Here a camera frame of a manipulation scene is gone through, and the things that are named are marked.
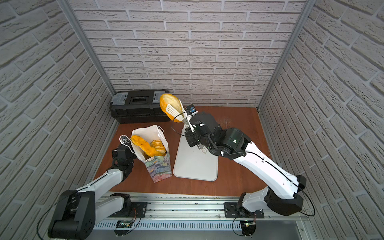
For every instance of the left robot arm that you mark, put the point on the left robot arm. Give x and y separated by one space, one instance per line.
78 211

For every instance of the white paper bag colourful bottom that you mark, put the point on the white paper bag colourful bottom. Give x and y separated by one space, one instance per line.
159 167

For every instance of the black plastic toolbox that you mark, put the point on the black plastic toolbox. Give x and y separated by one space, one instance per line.
138 107

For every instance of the right small circuit board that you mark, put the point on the right small circuit board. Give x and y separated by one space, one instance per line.
248 228

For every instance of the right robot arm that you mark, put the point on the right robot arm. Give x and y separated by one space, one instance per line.
282 192

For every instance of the long twisted bread top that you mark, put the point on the long twisted bread top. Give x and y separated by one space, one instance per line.
145 146

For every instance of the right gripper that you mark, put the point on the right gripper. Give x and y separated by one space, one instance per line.
188 135

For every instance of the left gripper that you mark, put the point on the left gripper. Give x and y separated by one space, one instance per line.
125 150

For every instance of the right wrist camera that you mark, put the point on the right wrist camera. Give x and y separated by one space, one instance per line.
191 110

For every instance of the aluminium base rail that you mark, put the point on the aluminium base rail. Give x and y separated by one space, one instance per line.
191 212

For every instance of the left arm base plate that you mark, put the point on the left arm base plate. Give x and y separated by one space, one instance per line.
137 210

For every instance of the white rectangular tray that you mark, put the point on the white rectangular tray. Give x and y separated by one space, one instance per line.
195 163

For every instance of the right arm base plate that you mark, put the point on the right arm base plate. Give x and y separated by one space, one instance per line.
234 210

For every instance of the large oval crusty loaf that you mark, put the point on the large oval crusty loaf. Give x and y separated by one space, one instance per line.
166 99

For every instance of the left small circuit board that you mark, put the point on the left small circuit board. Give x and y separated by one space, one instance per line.
124 227

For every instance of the small rectangular golden loaf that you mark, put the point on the small rectangular golden loaf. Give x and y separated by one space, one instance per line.
159 147

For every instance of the small circuit board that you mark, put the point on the small circuit board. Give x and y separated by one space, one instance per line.
124 227
248 228

